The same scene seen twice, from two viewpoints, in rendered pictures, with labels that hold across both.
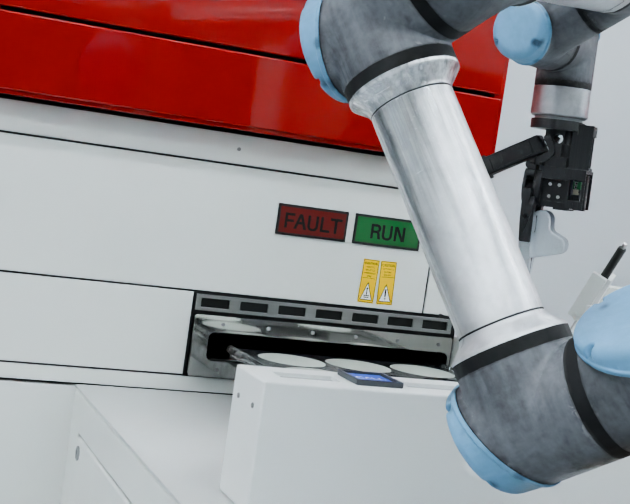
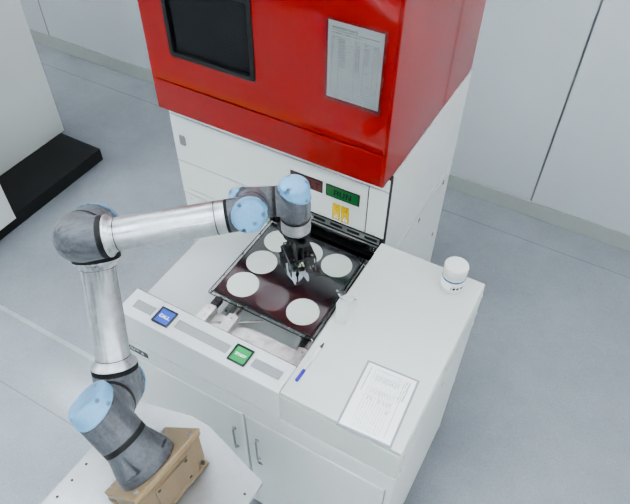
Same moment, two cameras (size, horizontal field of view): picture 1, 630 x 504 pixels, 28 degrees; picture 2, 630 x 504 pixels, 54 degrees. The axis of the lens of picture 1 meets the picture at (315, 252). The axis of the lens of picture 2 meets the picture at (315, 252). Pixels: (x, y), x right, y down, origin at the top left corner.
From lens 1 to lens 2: 1.98 m
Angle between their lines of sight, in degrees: 62
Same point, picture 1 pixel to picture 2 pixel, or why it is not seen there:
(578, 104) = (289, 232)
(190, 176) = (251, 149)
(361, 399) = (146, 327)
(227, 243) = (271, 179)
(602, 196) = not seen: outside the picture
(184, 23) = (222, 94)
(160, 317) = not seen: hidden behind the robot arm
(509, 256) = (99, 343)
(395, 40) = not seen: hidden behind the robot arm
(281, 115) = (271, 141)
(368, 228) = (332, 191)
